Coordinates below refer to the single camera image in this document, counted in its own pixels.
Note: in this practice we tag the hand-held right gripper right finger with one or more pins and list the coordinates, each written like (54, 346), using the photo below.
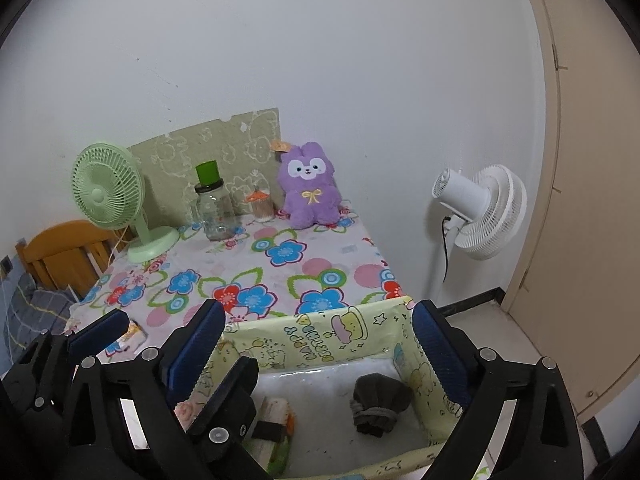
(440, 355)

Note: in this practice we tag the grey plaid pillow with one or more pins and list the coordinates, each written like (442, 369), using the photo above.
(35, 310)

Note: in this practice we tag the glass jar with green lid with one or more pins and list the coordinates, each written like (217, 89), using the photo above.
(215, 210)

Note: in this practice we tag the beige door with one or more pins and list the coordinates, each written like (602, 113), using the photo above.
(590, 210)

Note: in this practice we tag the white standing fan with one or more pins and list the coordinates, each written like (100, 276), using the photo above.
(465, 195)

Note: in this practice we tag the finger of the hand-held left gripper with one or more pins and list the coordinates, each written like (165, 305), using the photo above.
(231, 400)
(97, 332)

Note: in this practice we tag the purple plush bunny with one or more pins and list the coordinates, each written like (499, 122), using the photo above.
(310, 200)

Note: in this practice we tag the yellow orange snack packet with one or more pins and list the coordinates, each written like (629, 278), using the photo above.
(131, 335)

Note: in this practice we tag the yellow printed fabric storage box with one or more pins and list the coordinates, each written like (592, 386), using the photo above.
(310, 330)

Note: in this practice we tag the dark grey rolled socks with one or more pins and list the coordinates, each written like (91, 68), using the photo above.
(380, 400)

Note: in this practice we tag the small jar with orange lid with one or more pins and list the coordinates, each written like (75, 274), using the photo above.
(260, 208)

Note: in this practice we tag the green white tissue pack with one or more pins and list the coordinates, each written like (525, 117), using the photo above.
(272, 410)

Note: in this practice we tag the wall socket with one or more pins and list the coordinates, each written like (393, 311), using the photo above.
(6, 265)

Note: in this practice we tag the green desk fan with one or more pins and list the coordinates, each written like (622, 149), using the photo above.
(100, 195)

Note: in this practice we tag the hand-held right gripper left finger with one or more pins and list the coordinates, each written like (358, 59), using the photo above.
(195, 350)

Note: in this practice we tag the green patterned board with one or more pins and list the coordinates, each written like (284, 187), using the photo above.
(200, 140)

